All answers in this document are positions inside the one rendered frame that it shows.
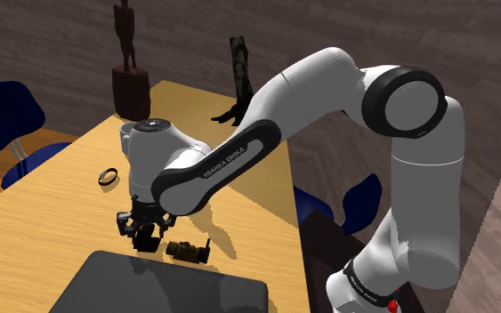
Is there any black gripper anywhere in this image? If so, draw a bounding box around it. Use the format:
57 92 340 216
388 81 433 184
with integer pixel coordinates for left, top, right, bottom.
116 195 178 239

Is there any small black box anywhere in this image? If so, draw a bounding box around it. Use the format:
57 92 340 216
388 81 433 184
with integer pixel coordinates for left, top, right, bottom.
133 223 162 253

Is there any dark brown toy with antenna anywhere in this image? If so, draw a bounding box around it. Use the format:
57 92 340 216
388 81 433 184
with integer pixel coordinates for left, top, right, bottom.
165 237 212 265

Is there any dark grey laptop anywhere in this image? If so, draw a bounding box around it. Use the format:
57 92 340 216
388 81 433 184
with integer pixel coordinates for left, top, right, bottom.
48 250 270 313

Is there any light wooden table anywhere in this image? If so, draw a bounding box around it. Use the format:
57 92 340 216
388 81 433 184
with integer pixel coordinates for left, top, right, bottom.
0 79 311 313

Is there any dark brown figure statue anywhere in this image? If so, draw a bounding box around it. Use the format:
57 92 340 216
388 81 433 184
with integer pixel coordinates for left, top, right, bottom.
110 0 152 122

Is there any dark bark-like sculpture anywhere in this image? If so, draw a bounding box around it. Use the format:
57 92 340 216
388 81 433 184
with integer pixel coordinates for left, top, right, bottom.
210 36 256 128

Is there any dark robot stand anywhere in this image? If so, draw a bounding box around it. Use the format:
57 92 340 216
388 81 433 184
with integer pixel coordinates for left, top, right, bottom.
299 209 425 313

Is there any blue chair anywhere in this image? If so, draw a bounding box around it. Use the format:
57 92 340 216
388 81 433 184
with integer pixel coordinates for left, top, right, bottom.
0 80 74 191
293 173 384 237

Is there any black ring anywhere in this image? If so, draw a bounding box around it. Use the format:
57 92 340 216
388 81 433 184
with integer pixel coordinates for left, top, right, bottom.
98 166 119 187

